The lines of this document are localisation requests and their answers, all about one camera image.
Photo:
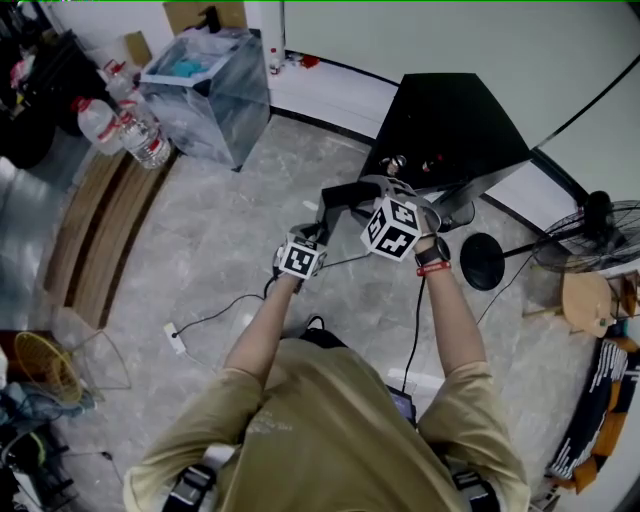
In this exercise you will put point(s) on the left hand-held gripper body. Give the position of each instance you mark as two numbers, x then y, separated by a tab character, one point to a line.
300	257

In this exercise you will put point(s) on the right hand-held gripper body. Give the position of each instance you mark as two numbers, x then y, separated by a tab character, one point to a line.
392	230

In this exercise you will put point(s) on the black mini fridge cabinet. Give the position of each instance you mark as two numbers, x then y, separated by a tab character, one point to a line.
450	115

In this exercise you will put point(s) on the person's left forearm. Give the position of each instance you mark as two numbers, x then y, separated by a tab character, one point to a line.
260	325

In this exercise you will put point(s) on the person's right forearm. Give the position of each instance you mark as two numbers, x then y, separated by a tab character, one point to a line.
450	320

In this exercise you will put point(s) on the person's right hand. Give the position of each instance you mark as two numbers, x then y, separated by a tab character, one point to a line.
431	222

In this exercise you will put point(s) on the silver drink can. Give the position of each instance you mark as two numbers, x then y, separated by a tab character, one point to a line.
394	163

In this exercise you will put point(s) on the black wristwatch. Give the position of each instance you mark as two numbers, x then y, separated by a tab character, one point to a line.
434	252

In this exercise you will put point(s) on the red wristband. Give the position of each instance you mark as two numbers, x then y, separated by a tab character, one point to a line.
434	269

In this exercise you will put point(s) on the red-labelled bottle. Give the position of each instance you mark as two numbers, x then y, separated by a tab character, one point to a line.
432	164

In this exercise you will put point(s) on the black white shoe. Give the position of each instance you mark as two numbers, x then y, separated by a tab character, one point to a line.
315	322

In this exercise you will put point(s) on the black trousers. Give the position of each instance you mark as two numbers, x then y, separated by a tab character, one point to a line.
325	339

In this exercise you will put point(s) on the black standing fan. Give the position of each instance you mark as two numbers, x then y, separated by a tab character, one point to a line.
482	260

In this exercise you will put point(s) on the small red object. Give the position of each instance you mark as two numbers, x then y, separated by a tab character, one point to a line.
310	62

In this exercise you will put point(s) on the white power strip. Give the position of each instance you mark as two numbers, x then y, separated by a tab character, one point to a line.
176	339

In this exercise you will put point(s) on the clear plastic storage bin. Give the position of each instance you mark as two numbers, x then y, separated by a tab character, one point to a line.
225	100

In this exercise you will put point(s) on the small red-capped bottle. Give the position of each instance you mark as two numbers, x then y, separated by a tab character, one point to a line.
275	62

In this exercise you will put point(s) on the black waist device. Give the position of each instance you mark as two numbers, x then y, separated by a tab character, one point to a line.
402	406

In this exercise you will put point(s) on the large clear water bottle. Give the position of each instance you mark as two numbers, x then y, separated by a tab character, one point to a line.
145	137
97	125
119	82

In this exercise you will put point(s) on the beige t-shirt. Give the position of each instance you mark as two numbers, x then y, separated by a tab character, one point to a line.
325	440

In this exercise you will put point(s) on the teal cloth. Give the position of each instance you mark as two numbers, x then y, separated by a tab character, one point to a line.
189	66

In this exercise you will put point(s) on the wooden platform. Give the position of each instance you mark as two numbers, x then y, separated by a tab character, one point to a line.
100	240

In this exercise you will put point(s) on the round wooden table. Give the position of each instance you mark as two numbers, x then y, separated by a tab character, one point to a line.
587	302

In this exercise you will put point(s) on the black faucet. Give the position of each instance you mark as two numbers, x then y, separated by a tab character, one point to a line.
209	20

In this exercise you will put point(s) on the cardboard sheet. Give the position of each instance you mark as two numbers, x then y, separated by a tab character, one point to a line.
185	17

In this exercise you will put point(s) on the small cardboard box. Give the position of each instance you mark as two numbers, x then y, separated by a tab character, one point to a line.
137	49

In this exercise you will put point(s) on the black striped sofa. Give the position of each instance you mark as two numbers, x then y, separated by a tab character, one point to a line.
607	370

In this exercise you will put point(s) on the blue-grey cloth heap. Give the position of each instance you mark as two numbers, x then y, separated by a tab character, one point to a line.
45	402

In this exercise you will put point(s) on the orange cushion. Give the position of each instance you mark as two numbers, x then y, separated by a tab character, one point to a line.
612	425
586	475

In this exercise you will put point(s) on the pink bag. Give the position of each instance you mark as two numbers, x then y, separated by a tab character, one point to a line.
22	70

